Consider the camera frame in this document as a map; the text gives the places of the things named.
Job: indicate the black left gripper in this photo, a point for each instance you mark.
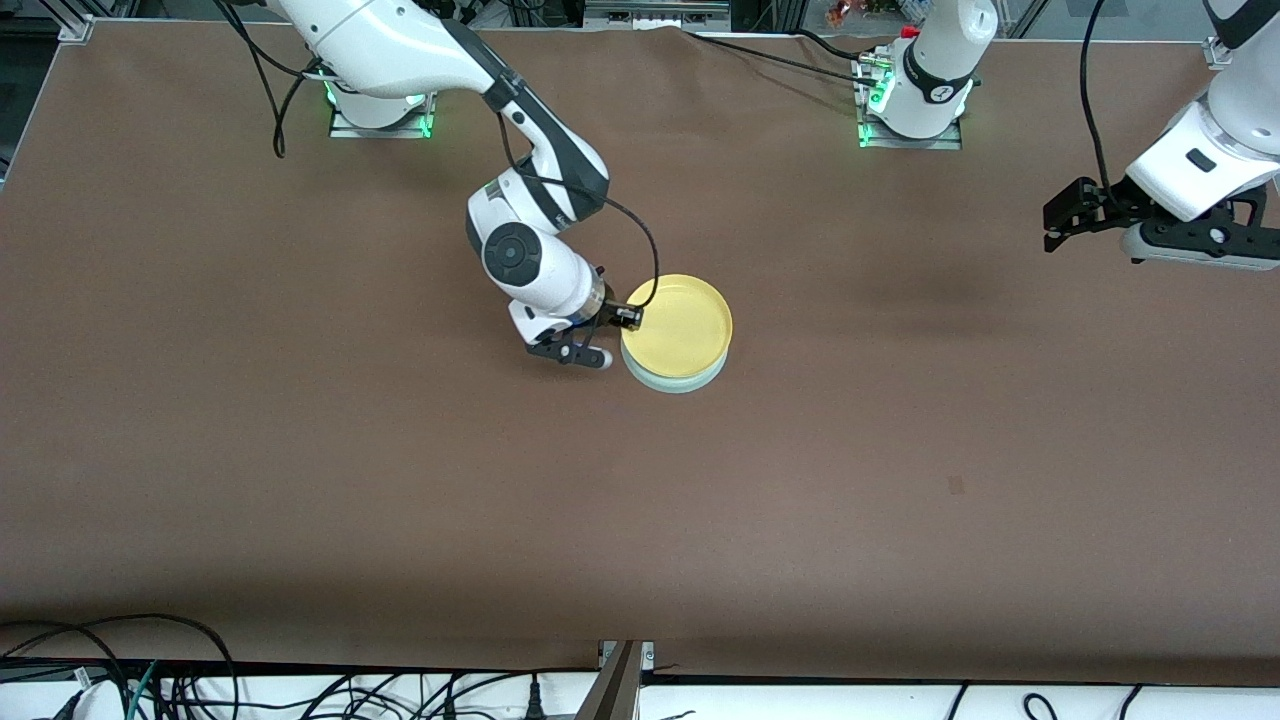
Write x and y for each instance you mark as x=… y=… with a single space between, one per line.
x=1107 y=209

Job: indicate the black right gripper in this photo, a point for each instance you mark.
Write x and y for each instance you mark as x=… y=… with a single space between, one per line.
x=611 y=314

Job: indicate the yellow round plate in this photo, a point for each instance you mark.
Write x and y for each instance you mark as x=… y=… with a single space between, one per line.
x=680 y=325

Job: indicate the pale green round plate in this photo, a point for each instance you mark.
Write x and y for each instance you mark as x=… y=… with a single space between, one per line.
x=675 y=385

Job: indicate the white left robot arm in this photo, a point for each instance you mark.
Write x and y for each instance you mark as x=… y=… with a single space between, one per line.
x=1200 y=165

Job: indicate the brown table cover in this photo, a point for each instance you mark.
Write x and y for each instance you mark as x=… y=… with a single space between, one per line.
x=640 y=500

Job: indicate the black power plug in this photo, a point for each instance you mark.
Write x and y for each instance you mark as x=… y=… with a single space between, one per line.
x=535 y=705

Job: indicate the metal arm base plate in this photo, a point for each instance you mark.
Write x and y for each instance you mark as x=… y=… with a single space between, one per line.
x=945 y=142
x=380 y=132

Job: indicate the aluminium corner bracket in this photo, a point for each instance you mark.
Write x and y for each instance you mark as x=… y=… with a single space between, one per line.
x=1218 y=52
x=78 y=30

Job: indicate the aluminium profile bracket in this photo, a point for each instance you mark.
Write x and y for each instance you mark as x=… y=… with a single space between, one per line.
x=620 y=680

